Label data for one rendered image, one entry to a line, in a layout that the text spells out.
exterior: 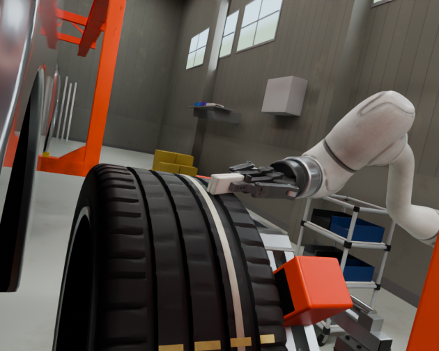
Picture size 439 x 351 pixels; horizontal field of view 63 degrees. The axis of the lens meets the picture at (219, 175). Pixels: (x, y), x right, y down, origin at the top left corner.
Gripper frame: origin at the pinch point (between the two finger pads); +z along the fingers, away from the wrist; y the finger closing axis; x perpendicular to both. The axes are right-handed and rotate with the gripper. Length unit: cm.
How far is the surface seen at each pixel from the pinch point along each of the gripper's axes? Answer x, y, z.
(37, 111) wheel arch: -2.9, 42.9, 13.8
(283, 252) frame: -7.4, -11.5, -5.5
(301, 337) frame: -15.0, -21.0, -1.2
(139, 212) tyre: -2.4, -1.3, 17.4
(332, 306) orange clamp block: -5.7, -23.8, 2.4
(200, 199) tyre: -1.6, -1.3, 6.6
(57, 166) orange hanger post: -144, 324, -129
